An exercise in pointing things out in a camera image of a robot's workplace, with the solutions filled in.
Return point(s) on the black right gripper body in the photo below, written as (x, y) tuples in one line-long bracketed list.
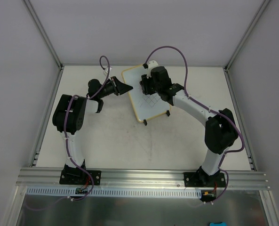
[(144, 84)]

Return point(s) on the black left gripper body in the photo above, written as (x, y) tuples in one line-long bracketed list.
[(115, 85)]

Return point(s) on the yellow framed small whiteboard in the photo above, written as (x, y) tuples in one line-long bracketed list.
[(144, 106)]

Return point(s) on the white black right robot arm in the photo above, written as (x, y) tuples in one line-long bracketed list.
[(220, 133)]

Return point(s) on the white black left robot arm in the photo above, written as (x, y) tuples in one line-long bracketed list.
[(69, 116)]

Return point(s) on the blue object at bottom edge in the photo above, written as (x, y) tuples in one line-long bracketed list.
[(218, 224)]

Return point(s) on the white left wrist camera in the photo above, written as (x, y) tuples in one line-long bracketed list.
[(107, 71)]

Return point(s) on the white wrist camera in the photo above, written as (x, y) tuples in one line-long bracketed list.
[(151, 64), (107, 71)]

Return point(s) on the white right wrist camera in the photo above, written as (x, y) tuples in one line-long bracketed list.
[(151, 64)]

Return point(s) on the right aluminium frame post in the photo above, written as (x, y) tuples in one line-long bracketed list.
[(263, 6)]

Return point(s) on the aluminium frame post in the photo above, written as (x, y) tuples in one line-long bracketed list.
[(263, 6), (34, 16)]

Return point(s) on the aluminium mounting rail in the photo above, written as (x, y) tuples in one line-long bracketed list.
[(132, 178)]

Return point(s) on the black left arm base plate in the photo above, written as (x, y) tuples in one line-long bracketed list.
[(76, 176)]

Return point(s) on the left aluminium frame post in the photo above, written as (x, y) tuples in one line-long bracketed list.
[(34, 16)]

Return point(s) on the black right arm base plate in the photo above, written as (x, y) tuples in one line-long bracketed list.
[(195, 179)]

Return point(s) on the white slotted cable duct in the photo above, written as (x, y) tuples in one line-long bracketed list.
[(116, 192)]

